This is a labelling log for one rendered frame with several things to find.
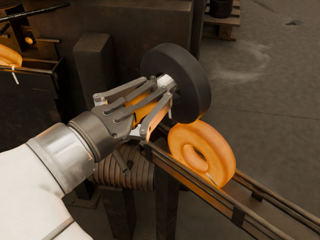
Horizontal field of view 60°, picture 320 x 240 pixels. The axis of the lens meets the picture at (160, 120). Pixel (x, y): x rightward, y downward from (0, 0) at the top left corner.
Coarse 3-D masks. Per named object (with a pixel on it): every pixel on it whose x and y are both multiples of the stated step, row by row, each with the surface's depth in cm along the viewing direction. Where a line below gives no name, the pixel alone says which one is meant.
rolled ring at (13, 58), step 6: (0, 48) 72; (6, 48) 73; (0, 54) 72; (6, 54) 73; (12, 54) 75; (18, 54) 77; (0, 60) 83; (6, 60) 75; (12, 60) 75; (18, 60) 77; (18, 66) 79
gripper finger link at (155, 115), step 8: (168, 96) 45; (160, 104) 44; (168, 104) 45; (152, 112) 43; (160, 112) 44; (144, 120) 42; (152, 120) 42; (144, 128) 41; (152, 128) 43; (144, 136) 40
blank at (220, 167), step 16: (176, 128) 55; (192, 128) 52; (208, 128) 51; (176, 144) 58; (192, 144) 54; (208, 144) 50; (224, 144) 50; (192, 160) 59; (208, 160) 53; (224, 160) 50; (208, 176) 56; (224, 176) 52
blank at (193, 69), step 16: (160, 48) 47; (176, 48) 46; (144, 64) 52; (160, 64) 48; (176, 64) 45; (192, 64) 45; (176, 80) 47; (192, 80) 44; (208, 80) 46; (176, 96) 54; (192, 96) 46; (208, 96) 47; (176, 112) 53; (192, 112) 49
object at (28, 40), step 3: (27, 33) 83; (30, 33) 83; (27, 36) 83; (30, 36) 83; (33, 36) 84; (27, 39) 83; (30, 39) 83; (33, 39) 84; (27, 42) 84; (30, 42) 84; (33, 42) 84
